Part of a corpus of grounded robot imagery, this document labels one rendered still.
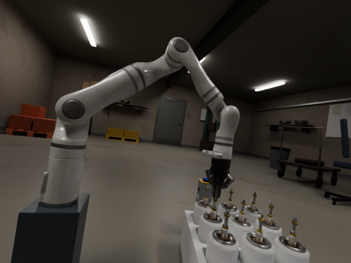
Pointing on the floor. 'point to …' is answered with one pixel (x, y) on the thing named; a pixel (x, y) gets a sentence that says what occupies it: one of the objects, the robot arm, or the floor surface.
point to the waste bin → (278, 156)
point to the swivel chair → (342, 161)
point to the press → (205, 144)
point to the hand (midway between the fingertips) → (215, 192)
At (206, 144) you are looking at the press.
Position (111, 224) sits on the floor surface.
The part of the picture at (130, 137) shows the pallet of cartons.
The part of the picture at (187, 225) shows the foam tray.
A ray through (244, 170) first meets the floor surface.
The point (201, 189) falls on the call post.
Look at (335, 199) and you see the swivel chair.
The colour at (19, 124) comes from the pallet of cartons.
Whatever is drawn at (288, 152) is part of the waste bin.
